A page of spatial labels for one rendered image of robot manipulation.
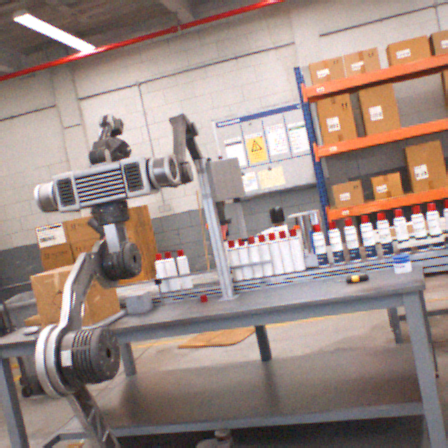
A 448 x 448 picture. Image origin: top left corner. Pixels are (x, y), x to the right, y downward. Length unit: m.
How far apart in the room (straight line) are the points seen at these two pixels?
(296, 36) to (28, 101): 3.67
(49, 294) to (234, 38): 5.23
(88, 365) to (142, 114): 5.98
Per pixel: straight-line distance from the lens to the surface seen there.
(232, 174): 2.71
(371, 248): 2.70
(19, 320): 5.04
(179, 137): 2.61
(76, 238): 6.35
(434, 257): 2.68
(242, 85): 7.36
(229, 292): 2.71
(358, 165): 7.18
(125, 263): 2.29
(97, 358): 1.89
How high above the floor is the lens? 1.31
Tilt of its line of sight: 3 degrees down
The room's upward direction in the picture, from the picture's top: 12 degrees counter-clockwise
